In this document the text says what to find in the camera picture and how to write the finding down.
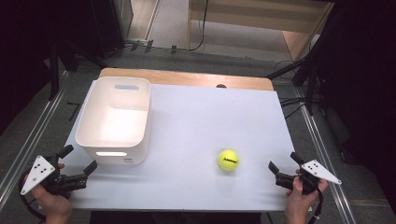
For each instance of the person's left hand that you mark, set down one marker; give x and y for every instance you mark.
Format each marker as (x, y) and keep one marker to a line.
(56, 207)

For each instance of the light wooden furniture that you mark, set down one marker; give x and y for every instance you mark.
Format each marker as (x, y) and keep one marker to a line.
(249, 15)

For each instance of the yellow tennis ball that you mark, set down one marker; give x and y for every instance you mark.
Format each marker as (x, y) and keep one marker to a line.
(228, 160)

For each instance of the white table mat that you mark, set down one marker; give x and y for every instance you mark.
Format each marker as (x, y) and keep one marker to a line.
(202, 130)

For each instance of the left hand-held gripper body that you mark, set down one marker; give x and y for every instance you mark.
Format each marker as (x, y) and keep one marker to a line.
(36, 174)

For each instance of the dark cabinet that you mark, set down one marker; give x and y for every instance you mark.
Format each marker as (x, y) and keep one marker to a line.
(109, 25)

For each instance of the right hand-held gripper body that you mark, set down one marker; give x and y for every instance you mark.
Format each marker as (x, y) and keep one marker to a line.
(314, 171)

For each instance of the white plastic storage bin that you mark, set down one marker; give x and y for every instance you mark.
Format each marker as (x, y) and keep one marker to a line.
(115, 124)

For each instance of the black floor tape marks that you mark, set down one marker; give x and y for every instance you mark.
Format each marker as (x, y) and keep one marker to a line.
(74, 110)

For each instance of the person's right hand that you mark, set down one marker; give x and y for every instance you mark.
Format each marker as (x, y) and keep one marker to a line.
(297, 205)

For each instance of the metal floor rail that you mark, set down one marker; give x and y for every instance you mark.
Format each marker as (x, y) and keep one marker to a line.
(323, 155)
(28, 140)

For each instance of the black tripod stand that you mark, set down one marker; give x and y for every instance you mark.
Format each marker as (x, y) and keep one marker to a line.
(308, 74)

